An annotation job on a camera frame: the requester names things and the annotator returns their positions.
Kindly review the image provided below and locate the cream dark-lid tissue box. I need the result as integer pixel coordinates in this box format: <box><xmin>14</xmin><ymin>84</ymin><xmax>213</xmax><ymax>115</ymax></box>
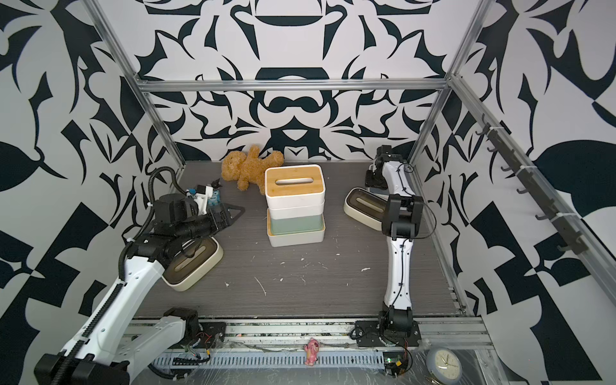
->
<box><xmin>343</xmin><ymin>188</ymin><xmax>387</xmax><ymax>232</ymax></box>
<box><xmin>163</xmin><ymin>237</ymin><xmax>224</xmax><ymax>292</ymax></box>

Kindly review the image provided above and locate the green tissue box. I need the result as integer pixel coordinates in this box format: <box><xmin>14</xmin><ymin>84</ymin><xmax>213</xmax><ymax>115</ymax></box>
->
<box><xmin>269</xmin><ymin>215</ymin><xmax>325</xmax><ymax>236</ymax></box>

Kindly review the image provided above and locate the white bamboo tissue box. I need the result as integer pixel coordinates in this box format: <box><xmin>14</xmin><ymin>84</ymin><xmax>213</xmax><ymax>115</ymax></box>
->
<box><xmin>265</xmin><ymin>165</ymin><xmax>326</xmax><ymax>210</ymax></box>
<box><xmin>268</xmin><ymin>201</ymin><xmax>325</xmax><ymax>220</ymax></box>
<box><xmin>267</xmin><ymin>221</ymin><xmax>326</xmax><ymax>247</ymax></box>

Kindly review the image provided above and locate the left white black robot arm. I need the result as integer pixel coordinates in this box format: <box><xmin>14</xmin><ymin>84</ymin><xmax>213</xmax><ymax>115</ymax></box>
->
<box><xmin>34</xmin><ymin>167</ymin><xmax>245</xmax><ymax>384</ymax></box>

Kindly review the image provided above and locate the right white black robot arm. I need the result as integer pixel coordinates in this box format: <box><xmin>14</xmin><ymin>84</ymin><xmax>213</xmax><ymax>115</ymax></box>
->
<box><xmin>366</xmin><ymin>145</ymin><xmax>425</xmax><ymax>338</ymax></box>

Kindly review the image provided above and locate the blue robot toy figure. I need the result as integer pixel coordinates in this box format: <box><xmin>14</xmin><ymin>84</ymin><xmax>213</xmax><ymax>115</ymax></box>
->
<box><xmin>210</xmin><ymin>189</ymin><xmax>221</xmax><ymax>205</ymax></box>

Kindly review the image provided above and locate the small dark purple toy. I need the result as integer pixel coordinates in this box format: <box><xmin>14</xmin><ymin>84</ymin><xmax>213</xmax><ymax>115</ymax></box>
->
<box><xmin>207</xmin><ymin>179</ymin><xmax>221</xmax><ymax>190</ymax></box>

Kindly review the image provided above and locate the brown teddy bear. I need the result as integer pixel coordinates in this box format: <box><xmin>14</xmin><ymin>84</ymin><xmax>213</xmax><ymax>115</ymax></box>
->
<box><xmin>221</xmin><ymin>145</ymin><xmax>284</xmax><ymax>195</ymax></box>

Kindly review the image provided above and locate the pink toy figure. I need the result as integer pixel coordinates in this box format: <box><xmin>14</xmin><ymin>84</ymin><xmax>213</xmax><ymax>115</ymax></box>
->
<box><xmin>303</xmin><ymin>338</ymin><xmax>320</xmax><ymax>367</ymax></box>

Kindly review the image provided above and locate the small green circuit board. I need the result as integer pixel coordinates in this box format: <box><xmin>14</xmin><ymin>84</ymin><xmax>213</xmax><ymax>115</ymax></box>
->
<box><xmin>383</xmin><ymin>352</ymin><xmax>411</xmax><ymax>377</ymax></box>

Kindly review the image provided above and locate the round white clock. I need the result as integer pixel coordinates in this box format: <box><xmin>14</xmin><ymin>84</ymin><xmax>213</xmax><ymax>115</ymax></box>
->
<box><xmin>426</xmin><ymin>347</ymin><xmax>463</xmax><ymax>385</ymax></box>

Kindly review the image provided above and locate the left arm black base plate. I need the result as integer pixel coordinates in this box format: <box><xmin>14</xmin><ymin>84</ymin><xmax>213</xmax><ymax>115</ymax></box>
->
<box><xmin>192</xmin><ymin>322</ymin><xmax>227</xmax><ymax>349</ymax></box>

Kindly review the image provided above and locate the aluminium frame rail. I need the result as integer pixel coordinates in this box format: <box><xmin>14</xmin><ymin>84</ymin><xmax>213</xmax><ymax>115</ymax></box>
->
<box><xmin>137</xmin><ymin>79</ymin><xmax>446</xmax><ymax>92</ymax></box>

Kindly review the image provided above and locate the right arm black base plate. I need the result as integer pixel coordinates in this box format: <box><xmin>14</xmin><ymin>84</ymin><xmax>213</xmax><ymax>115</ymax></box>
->
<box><xmin>349</xmin><ymin>320</ymin><xmax>421</xmax><ymax>347</ymax></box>

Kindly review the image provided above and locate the grey slotted cable duct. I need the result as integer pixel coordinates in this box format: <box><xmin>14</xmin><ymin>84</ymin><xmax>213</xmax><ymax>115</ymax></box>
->
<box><xmin>152</xmin><ymin>350</ymin><xmax>385</xmax><ymax>370</ymax></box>

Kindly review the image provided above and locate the grey wall hook rail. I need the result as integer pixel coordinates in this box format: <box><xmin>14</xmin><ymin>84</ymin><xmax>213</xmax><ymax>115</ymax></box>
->
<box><xmin>477</xmin><ymin>117</ymin><xmax>596</xmax><ymax>255</ymax></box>

